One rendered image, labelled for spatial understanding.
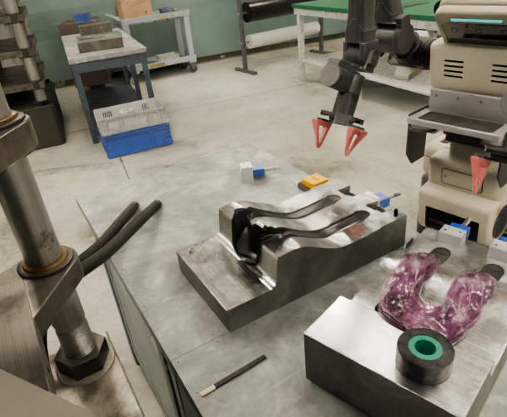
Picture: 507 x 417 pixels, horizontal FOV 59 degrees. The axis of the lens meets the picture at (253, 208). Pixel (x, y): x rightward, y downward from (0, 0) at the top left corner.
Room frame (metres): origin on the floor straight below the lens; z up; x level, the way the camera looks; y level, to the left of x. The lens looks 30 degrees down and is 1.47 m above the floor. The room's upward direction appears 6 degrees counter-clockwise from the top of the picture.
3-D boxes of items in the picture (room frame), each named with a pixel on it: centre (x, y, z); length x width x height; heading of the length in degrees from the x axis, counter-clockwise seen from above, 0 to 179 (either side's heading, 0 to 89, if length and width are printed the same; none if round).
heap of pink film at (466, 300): (0.64, -0.33, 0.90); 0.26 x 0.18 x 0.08; 135
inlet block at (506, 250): (0.79, -0.55, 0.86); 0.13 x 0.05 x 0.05; 135
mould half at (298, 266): (0.91, -0.09, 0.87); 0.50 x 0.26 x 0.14; 118
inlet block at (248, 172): (1.39, -0.04, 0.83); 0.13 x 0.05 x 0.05; 97
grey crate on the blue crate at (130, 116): (4.02, 1.02, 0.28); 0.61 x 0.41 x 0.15; 110
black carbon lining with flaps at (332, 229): (0.91, -0.10, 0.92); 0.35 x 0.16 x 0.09; 118
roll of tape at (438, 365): (0.46, -0.23, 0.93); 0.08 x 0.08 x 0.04
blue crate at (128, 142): (4.02, 1.02, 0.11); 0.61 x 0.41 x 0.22; 110
